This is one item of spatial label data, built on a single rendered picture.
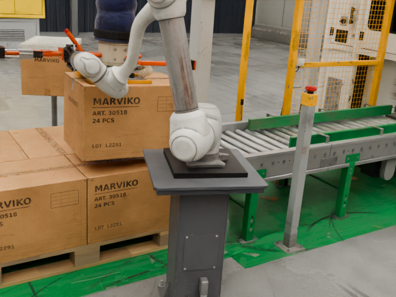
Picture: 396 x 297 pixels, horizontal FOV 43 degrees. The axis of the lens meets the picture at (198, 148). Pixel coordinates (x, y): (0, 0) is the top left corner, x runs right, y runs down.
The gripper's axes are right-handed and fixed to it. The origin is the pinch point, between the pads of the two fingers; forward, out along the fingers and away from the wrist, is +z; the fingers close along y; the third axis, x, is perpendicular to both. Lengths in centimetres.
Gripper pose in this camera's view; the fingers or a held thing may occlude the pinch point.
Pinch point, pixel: (65, 53)
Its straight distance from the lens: 270.8
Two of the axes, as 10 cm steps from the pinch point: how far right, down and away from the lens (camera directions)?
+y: -0.7, 9.5, 3.1
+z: -5.1, -3.0, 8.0
